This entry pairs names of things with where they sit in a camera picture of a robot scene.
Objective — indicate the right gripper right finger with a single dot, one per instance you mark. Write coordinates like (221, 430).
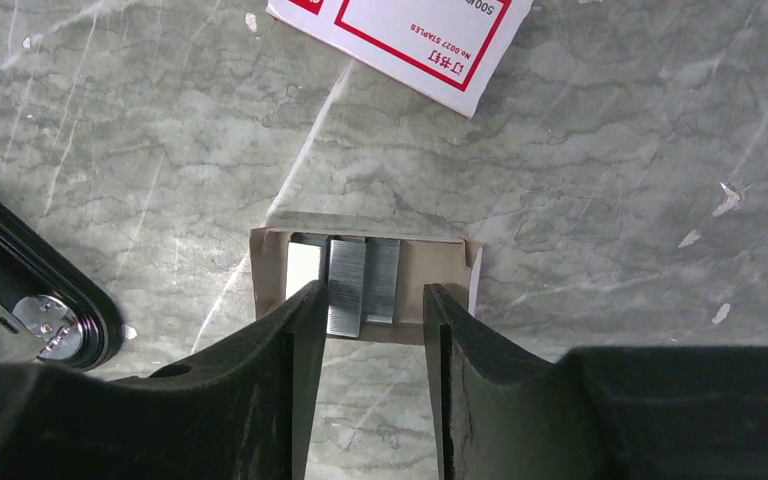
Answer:
(501, 412)

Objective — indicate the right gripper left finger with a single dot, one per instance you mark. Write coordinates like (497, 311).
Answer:
(240, 409)

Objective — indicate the silver staple strip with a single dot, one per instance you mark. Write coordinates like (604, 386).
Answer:
(345, 286)
(380, 280)
(305, 260)

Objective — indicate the brown cardboard staple tray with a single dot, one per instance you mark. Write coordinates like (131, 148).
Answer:
(454, 263)

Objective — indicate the black stapler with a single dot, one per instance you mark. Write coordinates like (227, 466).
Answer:
(75, 322)

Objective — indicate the red white staple box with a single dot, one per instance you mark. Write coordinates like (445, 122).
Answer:
(447, 50)

